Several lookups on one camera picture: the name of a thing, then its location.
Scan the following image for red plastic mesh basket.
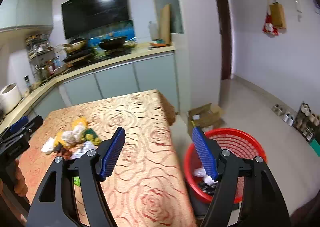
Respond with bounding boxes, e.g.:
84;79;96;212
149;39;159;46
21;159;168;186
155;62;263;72
183;128;267;204

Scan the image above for white shoes pair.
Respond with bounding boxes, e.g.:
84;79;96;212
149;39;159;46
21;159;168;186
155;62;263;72
283;112;295;127

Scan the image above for green snack wrapper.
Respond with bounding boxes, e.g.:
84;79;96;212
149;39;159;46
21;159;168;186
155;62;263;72
73;177;81;187

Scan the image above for large yellow bubble wrap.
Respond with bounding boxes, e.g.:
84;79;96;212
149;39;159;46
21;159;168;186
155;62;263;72
71;117;88;130

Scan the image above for rose pattern tablecloth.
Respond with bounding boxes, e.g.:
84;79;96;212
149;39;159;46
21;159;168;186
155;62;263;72
20;90;196;226

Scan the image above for golden pan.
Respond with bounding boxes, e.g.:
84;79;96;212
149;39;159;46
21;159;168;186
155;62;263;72
63;38;87;54

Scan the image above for black shoe rack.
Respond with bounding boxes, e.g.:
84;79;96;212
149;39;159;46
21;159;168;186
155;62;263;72
293;102;319;143

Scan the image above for red christmas stocking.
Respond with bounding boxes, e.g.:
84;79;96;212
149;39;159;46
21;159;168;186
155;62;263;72
263;5;278;36

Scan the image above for white cloth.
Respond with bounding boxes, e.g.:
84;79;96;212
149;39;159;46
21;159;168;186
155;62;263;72
61;123;86;147

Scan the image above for black range hood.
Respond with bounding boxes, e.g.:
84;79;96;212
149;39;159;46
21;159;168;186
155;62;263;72
61;0;130;39

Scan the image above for white paper trash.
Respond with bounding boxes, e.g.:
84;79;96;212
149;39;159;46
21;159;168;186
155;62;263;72
193;167;217;186

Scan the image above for dark wooden door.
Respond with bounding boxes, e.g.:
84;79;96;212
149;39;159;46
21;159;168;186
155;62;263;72
216;0;232;80

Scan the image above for person's left hand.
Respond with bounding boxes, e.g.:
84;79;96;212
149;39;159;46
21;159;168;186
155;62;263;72
14;159;28;197

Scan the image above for black wok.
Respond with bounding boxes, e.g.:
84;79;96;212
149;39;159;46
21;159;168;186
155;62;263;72
98;36;127;51

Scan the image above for beige shoes pair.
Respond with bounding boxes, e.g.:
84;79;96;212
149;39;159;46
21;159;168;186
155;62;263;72
271;104;284;116

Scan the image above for white rice cooker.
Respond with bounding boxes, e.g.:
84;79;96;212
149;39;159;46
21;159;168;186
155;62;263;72
1;83;22;115

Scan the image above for metal spice rack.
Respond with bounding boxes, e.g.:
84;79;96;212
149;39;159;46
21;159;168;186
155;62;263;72
25;34;56;85

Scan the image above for wooden cutting board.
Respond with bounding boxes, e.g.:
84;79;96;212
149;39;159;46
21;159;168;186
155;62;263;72
159;4;171;45

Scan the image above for brown cardboard box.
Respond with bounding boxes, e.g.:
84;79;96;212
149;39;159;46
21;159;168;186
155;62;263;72
188;103;225;136

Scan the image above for upper wall cabinet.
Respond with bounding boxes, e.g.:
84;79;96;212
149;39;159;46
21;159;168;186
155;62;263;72
1;0;53;31

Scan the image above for black spice bottle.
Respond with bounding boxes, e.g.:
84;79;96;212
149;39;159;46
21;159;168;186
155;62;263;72
24;76;33;93

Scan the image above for kitchen base cabinets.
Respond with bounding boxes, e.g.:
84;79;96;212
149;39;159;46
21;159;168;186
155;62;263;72
25;51;179;118

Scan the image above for white plastic jug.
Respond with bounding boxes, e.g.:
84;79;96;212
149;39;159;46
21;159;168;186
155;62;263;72
148;21;159;41

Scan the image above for green yellow scrub sponge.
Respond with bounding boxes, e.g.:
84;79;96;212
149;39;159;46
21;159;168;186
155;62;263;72
84;128;102;146

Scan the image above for stacked shoe boxes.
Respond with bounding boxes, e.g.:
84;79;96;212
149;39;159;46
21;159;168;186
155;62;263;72
310;138;320;156

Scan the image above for brown paper bag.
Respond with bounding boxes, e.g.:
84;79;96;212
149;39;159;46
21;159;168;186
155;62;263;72
269;3;286;29

